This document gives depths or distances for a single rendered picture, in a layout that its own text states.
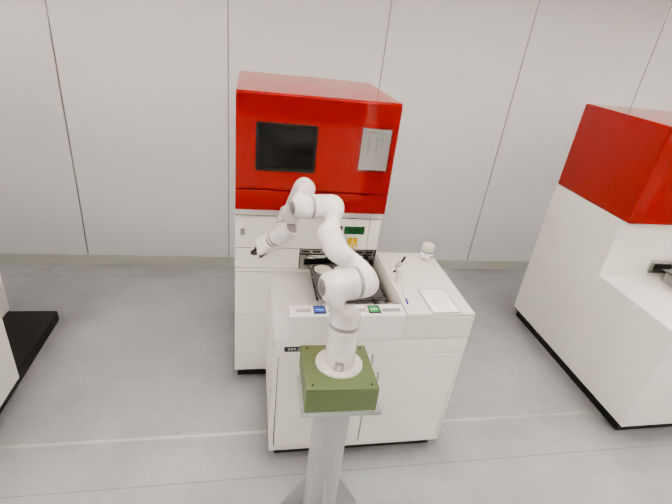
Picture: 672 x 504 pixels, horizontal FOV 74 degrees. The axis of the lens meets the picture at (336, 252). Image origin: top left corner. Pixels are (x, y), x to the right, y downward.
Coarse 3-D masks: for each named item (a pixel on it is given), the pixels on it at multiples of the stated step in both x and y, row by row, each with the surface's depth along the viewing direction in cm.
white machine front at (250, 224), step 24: (240, 216) 237; (264, 216) 240; (360, 216) 249; (240, 240) 244; (288, 240) 249; (312, 240) 251; (360, 240) 256; (240, 264) 251; (264, 264) 254; (288, 264) 256
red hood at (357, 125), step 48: (240, 96) 204; (288, 96) 208; (336, 96) 216; (384, 96) 234; (240, 144) 214; (288, 144) 219; (336, 144) 222; (384, 144) 226; (240, 192) 226; (288, 192) 230; (336, 192) 236; (384, 192) 239
